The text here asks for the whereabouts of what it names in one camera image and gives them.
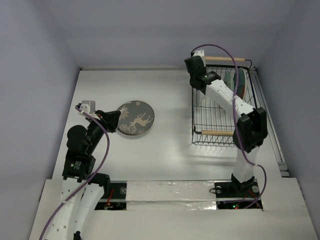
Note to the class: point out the dark reindeer plate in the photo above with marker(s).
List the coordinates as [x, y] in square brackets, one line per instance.
[136, 117]

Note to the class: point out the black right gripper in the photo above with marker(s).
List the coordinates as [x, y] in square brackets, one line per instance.
[191, 63]

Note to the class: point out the teal and red plate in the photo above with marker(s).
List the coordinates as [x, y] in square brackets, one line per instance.
[242, 83]

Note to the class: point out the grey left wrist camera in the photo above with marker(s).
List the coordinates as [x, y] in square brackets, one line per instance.
[87, 106]

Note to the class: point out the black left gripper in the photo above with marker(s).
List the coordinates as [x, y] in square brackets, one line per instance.
[109, 118]

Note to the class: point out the black wire dish rack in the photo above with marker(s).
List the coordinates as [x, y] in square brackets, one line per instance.
[211, 117]

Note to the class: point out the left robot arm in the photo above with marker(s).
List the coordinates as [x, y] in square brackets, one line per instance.
[82, 184]

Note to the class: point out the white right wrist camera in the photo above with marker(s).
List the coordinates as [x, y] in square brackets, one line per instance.
[200, 53]

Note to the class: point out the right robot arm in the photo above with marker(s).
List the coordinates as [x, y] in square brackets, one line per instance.
[250, 127]

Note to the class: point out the teal green plate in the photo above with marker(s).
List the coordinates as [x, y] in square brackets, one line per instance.
[228, 80]

